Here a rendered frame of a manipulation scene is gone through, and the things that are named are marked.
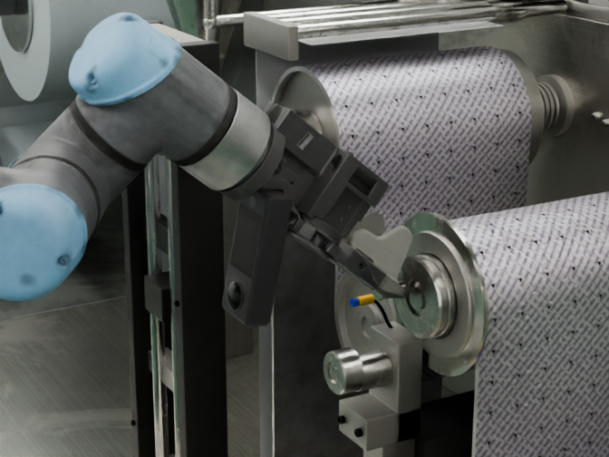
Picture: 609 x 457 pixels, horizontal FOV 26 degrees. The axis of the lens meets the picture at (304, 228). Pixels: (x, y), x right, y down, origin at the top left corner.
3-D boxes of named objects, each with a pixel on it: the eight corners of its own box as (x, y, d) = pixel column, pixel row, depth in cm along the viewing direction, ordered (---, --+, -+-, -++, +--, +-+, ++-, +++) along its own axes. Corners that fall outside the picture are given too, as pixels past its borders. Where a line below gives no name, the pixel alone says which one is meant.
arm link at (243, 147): (197, 176, 100) (155, 151, 107) (238, 206, 103) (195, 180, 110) (252, 95, 101) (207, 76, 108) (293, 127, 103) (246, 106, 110)
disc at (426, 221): (377, 306, 127) (410, 179, 118) (381, 306, 127) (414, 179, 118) (459, 411, 117) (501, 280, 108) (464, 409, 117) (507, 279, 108)
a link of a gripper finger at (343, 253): (395, 278, 111) (323, 226, 107) (384, 294, 111) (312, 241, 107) (368, 264, 115) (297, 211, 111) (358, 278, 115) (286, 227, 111)
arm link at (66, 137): (-42, 221, 97) (56, 117, 94) (-5, 179, 107) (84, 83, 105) (40, 291, 98) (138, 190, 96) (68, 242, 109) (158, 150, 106)
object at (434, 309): (433, 355, 115) (389, 315, 121) (452, 351, 116) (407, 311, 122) (445, 281, 112) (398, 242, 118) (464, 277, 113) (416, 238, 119)
